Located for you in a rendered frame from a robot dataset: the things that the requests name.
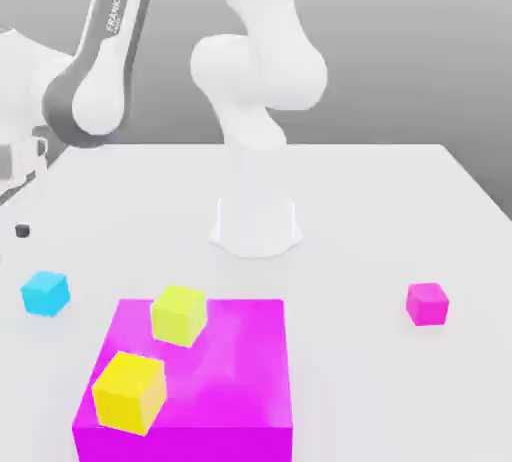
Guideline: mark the small lime cube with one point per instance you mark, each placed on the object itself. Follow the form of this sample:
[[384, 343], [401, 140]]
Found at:
[[178, 316]]

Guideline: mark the small cyan cube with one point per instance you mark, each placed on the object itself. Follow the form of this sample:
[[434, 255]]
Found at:
[[44, 294]]

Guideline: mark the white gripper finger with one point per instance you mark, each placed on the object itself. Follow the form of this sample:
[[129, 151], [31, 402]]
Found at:
[[22, 230]]

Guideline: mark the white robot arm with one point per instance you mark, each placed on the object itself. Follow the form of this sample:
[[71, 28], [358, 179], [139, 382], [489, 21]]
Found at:
[[256, 78]]

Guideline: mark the small magenta cube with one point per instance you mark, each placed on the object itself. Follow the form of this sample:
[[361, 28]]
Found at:
[[427, 305]]

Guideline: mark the small yellow cube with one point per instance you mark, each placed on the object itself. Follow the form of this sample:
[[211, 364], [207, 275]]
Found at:
[[128, 394]]

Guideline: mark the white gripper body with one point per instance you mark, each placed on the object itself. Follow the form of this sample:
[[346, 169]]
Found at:
[[16, 198]]

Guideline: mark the large magenta box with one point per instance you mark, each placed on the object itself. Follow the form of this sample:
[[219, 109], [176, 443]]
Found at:
[[224, 390]]

